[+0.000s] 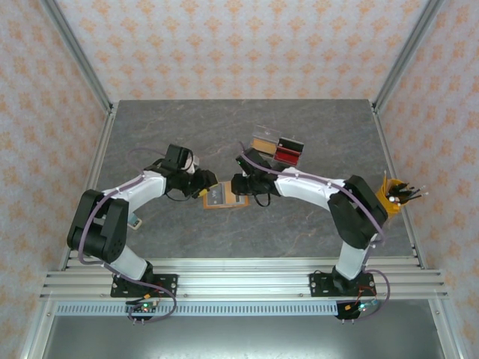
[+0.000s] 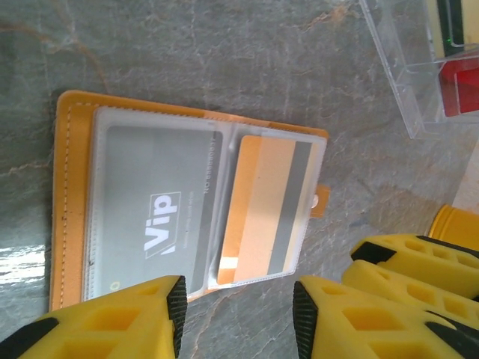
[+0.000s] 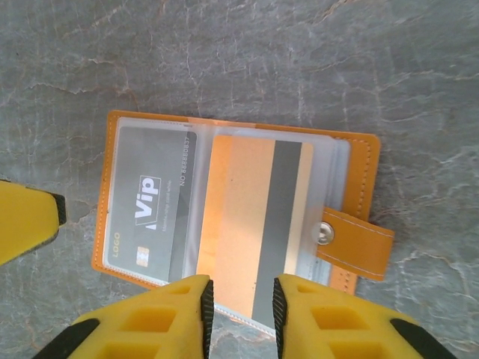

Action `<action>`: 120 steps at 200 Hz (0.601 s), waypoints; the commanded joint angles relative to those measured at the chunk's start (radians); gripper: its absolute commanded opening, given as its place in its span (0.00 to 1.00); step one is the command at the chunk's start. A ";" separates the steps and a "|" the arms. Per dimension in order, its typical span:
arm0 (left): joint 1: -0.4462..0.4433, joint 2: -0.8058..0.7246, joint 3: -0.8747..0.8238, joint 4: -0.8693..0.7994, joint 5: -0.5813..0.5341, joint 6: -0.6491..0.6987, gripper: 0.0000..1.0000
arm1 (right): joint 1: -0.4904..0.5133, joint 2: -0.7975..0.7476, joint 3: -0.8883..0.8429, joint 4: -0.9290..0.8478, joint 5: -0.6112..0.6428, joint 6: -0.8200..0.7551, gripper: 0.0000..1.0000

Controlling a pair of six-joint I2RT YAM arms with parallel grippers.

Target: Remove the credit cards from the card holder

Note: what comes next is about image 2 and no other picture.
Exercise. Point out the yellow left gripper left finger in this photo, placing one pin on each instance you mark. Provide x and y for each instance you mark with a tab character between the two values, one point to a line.
93	336

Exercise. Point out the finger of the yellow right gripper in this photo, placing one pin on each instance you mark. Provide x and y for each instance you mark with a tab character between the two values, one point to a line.
404	288
411	254

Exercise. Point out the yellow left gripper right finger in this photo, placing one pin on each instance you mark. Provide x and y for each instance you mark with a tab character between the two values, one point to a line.
355	336

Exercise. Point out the gold card with magnetic stripe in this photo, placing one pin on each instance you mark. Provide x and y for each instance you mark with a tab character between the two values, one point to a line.
243	209

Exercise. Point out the orange leather card holder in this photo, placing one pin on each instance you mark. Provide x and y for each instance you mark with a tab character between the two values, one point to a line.
75	149

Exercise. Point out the red card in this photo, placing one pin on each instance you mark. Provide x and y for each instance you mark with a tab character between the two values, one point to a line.
467	89

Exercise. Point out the grey VIP card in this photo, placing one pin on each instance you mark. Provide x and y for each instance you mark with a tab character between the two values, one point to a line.
149	168

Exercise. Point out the yellow pencil cup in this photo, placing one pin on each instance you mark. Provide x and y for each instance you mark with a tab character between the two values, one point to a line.
456	224

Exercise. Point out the clear acrylic organizer box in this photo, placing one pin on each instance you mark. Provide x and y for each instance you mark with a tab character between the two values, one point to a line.
396	56

